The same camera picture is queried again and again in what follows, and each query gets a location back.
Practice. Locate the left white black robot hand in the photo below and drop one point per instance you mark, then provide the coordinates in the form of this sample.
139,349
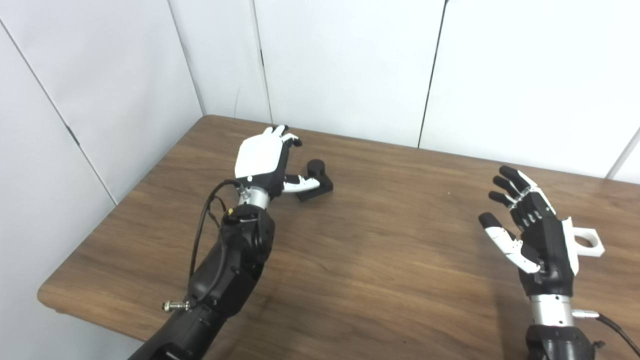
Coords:
260,155

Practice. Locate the white square piece with hole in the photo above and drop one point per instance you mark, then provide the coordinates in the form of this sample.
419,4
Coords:
595,249

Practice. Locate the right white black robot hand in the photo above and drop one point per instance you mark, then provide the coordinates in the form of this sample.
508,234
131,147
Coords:
550,250

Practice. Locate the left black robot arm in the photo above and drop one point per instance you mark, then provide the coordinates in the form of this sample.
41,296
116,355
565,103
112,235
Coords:
235,270

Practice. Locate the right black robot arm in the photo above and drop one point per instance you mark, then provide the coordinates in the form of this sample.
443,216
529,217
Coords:
555,345

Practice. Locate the black peg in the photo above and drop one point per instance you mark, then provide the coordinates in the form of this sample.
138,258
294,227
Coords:
320,186

